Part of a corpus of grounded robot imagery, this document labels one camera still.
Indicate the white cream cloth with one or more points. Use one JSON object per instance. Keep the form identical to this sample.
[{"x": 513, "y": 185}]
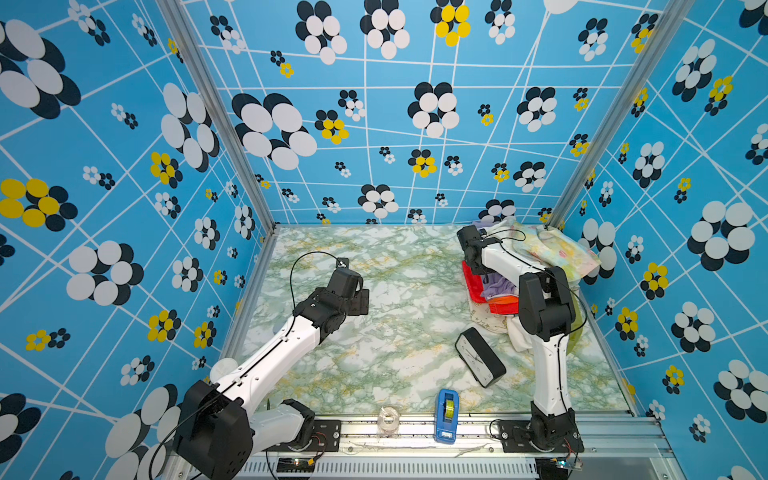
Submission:
[{"x": 516, "y": 327}]

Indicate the purple cloth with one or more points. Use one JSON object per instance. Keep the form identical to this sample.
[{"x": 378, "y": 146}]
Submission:
[{"x": 495, "y": 285}]

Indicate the black alarm clock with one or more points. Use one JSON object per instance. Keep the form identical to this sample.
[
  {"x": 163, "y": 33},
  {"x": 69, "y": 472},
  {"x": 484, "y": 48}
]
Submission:
[{"x": 484, "y": 364}]

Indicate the clear tape roll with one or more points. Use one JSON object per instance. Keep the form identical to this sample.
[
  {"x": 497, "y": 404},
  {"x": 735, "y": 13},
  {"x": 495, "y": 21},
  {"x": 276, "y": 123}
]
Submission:
[{"x": 388, "y": 421}]

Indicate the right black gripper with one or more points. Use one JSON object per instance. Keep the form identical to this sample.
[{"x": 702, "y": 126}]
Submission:
[{"x": 478, "y": 273}]

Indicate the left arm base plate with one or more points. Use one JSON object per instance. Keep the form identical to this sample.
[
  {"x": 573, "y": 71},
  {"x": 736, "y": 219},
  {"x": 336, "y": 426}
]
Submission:
[{"x": 324, "y": 436}]

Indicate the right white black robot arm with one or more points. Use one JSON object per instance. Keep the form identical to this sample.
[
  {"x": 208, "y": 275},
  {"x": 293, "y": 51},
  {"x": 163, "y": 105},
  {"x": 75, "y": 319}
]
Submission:
[{"x": 546, "y": 312}]

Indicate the aluminium front rail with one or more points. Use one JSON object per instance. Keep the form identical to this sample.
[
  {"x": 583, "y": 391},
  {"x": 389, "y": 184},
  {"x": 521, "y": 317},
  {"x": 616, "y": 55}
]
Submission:
[{"x": 616, "y": 446}]

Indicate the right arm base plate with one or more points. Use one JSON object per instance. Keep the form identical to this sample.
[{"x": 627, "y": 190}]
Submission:
[{"x": 533, "y": 436}]

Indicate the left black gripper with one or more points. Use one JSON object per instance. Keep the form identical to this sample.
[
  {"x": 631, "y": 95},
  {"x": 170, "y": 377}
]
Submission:
[{"x": 360, "y": 303}]

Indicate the white round jar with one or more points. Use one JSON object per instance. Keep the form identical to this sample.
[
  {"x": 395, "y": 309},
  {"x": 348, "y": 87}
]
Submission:
[{"x": 222, "y": 368}]

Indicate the blue tape dispenser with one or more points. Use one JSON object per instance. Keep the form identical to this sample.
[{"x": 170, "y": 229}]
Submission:
[{"x": 446, "y": 416}]

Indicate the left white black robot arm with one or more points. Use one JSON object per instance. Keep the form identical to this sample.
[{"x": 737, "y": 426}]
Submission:
[{"x": 220, "y": 424}]

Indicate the pastel floral cloth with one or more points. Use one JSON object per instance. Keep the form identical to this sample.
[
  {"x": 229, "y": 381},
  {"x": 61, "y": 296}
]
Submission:
[{"x": 550, "y": 247}]

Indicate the red cloth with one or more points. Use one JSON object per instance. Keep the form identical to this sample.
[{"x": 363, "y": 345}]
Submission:
[{"x": 500, "y": 306}]

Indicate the green cloth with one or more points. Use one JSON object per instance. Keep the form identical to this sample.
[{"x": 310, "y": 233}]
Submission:
[{"x": 578, "y": 323}]

